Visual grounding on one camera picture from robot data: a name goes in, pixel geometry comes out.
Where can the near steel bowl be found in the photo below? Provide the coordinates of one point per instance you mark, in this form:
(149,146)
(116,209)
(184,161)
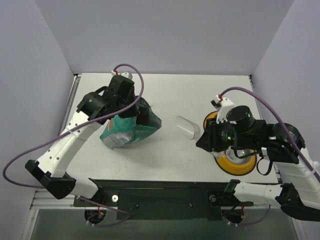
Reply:
(238,155)

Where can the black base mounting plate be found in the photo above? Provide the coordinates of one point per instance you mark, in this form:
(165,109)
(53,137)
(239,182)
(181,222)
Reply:
(166,200)

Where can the yellow double bowl feeder tray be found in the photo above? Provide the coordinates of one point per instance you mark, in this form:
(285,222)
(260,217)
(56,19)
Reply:
(235,168)

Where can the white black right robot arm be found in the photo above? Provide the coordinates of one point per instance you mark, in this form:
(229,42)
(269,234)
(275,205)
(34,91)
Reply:
(287,175)

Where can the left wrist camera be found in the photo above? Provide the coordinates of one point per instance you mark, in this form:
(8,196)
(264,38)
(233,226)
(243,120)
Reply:
(126,74)

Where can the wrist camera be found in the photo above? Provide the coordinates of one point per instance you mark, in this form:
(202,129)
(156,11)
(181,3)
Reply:
(126,74)
(223,105)

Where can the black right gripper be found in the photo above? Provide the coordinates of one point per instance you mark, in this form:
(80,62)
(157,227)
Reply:
(208,137)

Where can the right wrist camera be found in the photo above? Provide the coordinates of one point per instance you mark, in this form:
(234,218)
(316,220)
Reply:
(223,105)

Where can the clear plastic scoop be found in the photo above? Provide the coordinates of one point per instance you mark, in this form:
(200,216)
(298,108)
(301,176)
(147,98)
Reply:
(188,128)

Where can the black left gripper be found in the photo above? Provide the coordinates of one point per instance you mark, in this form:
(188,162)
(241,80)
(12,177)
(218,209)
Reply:
(133,110)

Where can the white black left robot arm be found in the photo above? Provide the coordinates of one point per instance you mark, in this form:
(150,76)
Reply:
(91,113)

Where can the green white dog food bag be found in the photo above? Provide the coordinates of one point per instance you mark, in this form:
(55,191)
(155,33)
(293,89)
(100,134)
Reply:
(121,132)

